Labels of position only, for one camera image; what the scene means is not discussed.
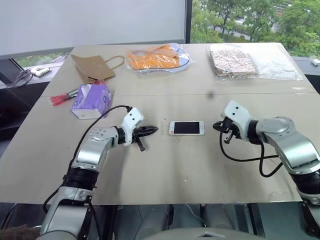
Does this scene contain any thin white cable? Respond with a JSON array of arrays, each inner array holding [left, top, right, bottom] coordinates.
[[185, 203, 209, 226]]

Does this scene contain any grey coiled cable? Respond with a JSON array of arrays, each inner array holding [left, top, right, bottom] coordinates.
[[13, 69, 34, 88]]

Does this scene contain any white smartphone black screen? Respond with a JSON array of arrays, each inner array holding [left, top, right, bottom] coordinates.
[[168, 120, 206, 136]]

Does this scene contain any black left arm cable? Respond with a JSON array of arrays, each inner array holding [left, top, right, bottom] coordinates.
[[42, 104, 134, 214]]

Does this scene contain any purple tissue pack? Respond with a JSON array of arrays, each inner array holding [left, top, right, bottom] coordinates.
[[69, 83, 113, 120]]

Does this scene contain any white roller blind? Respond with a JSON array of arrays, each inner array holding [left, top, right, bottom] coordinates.
[[0, 0, 188, 58]]

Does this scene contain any clear plastic bag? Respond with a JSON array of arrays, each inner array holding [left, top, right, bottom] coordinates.
[[249, 45, 305, 82]]

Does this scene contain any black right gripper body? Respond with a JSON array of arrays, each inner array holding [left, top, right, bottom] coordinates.
[[219, 116, 244, 141]]

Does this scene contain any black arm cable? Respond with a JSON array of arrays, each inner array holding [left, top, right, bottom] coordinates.
[[219, 129, 285, 178], [42, 104, 134, 214]]

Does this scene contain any orange bag in plastic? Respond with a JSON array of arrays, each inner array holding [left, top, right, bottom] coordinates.
[[125, 42, 195, 76]]

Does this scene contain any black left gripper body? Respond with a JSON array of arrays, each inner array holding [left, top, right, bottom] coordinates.
[[131, 129, 145, 145]]

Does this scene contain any brown patterned packet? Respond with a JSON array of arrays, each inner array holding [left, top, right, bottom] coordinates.
[[207, 44, 260, 79]]

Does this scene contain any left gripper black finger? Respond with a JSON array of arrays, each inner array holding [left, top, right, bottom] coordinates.
[[135, 135, 147, 153], [140, 125, 160, 137]]

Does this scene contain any grey rounded robot body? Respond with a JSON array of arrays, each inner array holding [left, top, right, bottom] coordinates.
[[146, 226, 254, 240]]

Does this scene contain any dark window frame post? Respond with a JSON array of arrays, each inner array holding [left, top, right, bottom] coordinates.
[[184, 0, 194, 45]]

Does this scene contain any white power strip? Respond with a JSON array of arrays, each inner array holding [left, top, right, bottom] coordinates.
[[30, 65, 51, 77]]

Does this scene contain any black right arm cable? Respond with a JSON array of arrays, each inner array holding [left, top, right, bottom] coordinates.
[[219, 129, 285, 178]]

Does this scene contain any brown paper bag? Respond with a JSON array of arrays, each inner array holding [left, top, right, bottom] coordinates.
[[70, 53, 125, 85]]

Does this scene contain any clear phone case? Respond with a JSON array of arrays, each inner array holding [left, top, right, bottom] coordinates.
[[160, 120, 206, 138]]

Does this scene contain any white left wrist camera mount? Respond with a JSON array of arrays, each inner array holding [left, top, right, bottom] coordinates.
[[120, 107, 146, 147]]

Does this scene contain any black marker pen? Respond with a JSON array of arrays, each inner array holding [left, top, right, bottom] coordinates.
[[62, 88, 80, 102]]

